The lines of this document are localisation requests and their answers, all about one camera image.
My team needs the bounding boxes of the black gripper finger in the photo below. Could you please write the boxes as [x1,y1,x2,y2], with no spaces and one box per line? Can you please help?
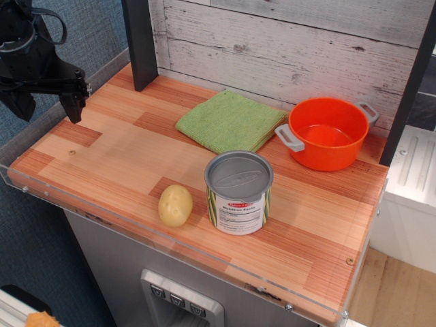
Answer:
[1,91,35,122]
[59,93,86,124]

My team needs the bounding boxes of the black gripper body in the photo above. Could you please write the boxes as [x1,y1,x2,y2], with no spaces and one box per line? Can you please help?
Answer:
[1,33,91,95]

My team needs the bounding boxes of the orange toy pot grey handles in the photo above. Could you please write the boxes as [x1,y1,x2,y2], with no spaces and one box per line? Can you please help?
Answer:
[275,97,379,172]

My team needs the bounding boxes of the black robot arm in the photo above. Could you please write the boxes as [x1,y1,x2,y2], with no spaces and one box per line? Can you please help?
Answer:
[1,1,91,123]

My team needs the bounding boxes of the green folded cloth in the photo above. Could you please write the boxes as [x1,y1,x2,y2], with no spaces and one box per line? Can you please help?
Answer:
[176,90,287,154]

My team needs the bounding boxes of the yellow toy potato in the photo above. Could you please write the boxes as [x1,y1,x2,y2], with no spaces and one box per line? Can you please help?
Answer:
[158,185,193,228]

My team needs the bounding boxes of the clear acrylic edge guard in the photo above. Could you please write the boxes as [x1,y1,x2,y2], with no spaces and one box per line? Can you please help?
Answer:
[5,160,387,326]

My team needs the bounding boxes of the grey toy fridge cabinet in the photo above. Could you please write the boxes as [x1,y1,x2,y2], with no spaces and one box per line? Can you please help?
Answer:
[65,211,315,326]

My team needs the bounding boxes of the toy tin can grey lid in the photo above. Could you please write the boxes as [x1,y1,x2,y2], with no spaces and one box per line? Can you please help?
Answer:
[204,151,274,236]

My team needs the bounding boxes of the white black object corner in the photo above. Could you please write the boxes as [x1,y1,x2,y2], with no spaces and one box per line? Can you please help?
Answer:
[1,290,37,327]

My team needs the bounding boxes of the orange fuzzy toy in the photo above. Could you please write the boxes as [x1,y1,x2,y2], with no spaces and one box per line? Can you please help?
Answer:
[25,311,61,327]

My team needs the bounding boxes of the silver ice dispenser panel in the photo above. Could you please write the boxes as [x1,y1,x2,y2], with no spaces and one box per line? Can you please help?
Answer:
[140,269,225,326]

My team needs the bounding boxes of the white toy sink unit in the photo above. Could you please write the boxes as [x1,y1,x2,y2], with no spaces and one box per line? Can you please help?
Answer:
[370,126,435,273]

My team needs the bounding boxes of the dark grey left post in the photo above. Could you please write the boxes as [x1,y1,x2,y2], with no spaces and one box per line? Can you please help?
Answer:
[121,0,159,91]

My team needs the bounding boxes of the dark grey post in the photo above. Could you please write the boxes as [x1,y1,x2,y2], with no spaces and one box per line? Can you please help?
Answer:
[379,1,435,167]
[121,0,159,91]

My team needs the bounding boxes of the dark grey right post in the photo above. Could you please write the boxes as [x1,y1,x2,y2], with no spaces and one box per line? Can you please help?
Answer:
[379,1,435,167]

